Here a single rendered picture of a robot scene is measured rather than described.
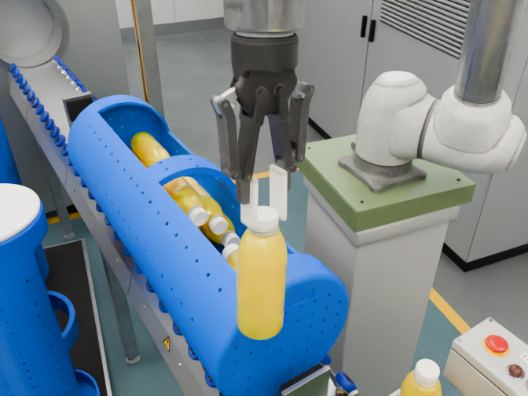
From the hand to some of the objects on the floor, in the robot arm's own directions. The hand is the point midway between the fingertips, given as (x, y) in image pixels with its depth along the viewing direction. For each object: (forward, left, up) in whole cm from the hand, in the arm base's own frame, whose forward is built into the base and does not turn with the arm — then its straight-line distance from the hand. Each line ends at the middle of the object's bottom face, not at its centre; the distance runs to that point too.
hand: (263, 197), depth 65 cm
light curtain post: (-29, -150, -142) cm, 209 cm away
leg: (+7, -103, -143) cm, 176 cm away
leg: (+16, -201, -143) cm, 247 cm away
